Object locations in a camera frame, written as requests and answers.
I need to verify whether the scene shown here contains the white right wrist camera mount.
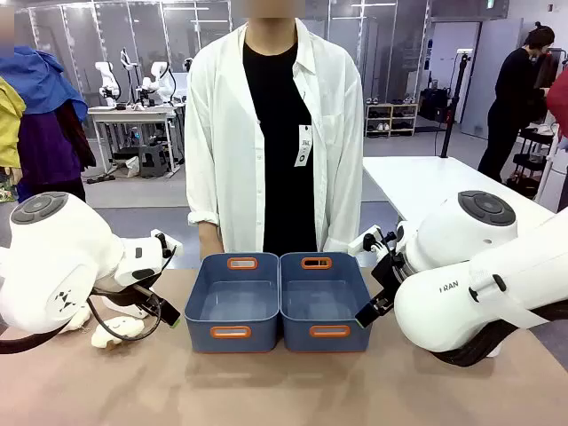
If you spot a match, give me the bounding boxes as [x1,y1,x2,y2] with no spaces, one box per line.
[348,225,398,258]

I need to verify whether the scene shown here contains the black equipment case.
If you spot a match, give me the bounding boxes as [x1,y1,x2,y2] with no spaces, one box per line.
[418,87,454,124]

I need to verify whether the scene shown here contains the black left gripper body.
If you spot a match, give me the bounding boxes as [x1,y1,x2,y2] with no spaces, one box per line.
[91,282,169,314]

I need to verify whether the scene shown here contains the black utility cart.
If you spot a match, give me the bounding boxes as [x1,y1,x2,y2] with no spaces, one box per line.
[507,125,556,200]

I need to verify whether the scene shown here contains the person's right forearm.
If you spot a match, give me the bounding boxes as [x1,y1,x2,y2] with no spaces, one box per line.
[198,221,225,262]

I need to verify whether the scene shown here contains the blue basket orange handles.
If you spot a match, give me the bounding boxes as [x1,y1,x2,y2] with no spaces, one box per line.
[184,252,281,354]
[279,251,373,353]

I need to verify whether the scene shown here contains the yellow garment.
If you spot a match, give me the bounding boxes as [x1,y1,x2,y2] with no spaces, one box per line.
[0,76,28,170]

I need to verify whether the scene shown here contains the white side table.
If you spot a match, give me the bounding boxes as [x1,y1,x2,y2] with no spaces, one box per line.
[362,154,556,249]

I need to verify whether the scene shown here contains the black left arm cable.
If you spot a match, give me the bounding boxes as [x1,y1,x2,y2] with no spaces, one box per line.
[0,296,162,355]

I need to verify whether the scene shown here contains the blue cloth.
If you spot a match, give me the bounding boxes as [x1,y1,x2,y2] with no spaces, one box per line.
[0,45,89,122]

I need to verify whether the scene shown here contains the red garment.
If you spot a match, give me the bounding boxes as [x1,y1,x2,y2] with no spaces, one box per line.
[546,68,568,139]

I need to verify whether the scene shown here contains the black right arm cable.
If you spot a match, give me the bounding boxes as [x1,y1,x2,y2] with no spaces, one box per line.
[430,305,568,367]

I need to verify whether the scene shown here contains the white name badge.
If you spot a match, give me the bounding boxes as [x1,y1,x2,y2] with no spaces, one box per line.
[294,124,314,169]

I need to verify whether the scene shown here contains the black step stool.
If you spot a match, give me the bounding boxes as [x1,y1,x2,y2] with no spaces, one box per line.
[138,144,170,179]

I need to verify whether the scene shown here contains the wooden shoe rack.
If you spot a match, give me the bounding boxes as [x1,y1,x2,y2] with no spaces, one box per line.
[364,102,419,138]

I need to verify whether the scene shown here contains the black tripod stand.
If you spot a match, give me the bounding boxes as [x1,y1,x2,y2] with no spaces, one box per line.
[438,51,474,159]

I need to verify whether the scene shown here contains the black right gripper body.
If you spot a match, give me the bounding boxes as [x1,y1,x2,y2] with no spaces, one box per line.
[370,253,407,308]

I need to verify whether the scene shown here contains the person in black clothes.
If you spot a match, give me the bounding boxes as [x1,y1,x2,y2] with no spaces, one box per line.
[477,21,558,185]

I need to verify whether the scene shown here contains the white background desk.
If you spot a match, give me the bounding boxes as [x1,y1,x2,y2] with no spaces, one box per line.
[87,104,186,175]

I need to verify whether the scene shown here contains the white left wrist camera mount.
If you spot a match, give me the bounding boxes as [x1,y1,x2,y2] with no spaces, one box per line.
[150,228,185,260]

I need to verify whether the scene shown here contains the purple garment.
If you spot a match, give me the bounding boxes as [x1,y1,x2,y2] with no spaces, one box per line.
[16,100,97,201]

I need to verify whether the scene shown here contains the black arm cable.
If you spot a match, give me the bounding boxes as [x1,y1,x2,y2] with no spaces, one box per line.
[430,305,568,367]
[0,296,162,355]

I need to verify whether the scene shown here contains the person in white coat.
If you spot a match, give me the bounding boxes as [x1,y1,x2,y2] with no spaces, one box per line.
[184,0,366,270]

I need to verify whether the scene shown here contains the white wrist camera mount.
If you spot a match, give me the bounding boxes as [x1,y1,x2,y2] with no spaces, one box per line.
[348,225,398,258]
[150,228,185,260]

